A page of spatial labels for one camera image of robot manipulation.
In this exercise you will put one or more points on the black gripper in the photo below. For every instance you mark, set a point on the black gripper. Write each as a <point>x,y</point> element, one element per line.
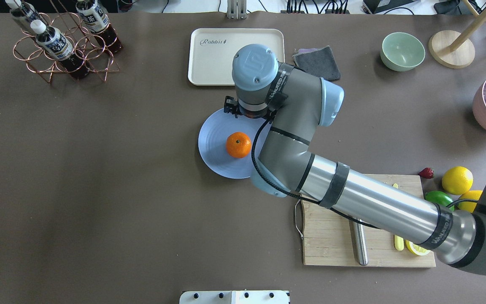
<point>229,106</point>

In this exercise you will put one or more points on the orange mandarin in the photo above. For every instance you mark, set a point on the orange mandarin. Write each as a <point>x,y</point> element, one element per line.
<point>238,145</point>

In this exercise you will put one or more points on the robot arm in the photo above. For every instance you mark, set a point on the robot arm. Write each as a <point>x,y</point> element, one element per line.
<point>295,103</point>

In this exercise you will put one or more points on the blue plate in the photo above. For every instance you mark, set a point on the blue plate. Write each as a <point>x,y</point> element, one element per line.
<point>212,141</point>

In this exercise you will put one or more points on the cream rabbit tray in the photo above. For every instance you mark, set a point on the cream rabbit tray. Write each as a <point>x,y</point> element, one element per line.
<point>212,50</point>

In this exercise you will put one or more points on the grey folded cloth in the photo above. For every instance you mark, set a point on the grey folded cloth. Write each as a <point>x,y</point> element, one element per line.
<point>318,62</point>

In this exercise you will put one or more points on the bamboo cutting board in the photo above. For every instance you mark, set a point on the bamboo cutting board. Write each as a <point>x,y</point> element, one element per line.
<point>327,241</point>

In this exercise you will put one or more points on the tea bottle upper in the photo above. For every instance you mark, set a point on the tea bottle upper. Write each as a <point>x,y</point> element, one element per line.
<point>98,23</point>

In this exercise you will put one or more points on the tea bottle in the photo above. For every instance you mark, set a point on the tea bottle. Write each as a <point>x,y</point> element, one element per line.
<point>58,47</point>
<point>98,23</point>
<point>24,14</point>

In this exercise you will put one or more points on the green bowl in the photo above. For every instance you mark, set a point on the green bowl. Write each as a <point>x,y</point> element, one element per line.
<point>401,52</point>

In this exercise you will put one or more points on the steel muddler black tip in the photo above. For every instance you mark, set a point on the steel muddler black tip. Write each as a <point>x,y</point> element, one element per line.
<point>360,247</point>

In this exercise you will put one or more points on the tea bottle lower left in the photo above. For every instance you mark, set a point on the tea bottle lower left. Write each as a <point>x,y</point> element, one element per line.
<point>58,47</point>

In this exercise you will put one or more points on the red strawberry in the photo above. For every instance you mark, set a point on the red strawberry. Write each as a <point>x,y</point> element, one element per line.
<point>427,173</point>

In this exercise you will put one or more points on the yellow plastic knife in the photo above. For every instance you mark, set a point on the yellow plastic knife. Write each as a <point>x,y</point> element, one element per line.
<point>399,243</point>

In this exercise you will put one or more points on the green lime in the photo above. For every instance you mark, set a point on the green lime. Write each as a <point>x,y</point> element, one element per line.
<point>438,197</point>

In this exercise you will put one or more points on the lemon half slice upper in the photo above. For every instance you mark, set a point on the lemon half slice upper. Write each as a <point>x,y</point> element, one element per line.
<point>416,249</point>

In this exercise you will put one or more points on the tea bottle lower right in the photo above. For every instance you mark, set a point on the tea bottle lower right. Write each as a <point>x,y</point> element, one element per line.
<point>24,14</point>

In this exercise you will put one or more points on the yellow lemon upper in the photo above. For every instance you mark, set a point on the yellow lemon upper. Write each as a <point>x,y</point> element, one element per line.
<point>457,180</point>

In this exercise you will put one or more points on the yellow lemon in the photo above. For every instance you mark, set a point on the yellow lemon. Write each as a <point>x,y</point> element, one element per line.
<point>457,180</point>
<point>470,200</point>

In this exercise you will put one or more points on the yellow lemon lower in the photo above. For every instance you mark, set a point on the yellow lemon lower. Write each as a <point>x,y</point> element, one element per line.
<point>470,200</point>

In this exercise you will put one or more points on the copper wire bottle rack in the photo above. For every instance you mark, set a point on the copper wire bottle rack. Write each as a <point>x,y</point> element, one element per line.
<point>76,42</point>

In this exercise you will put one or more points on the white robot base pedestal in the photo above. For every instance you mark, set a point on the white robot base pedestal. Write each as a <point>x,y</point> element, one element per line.
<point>235,297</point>

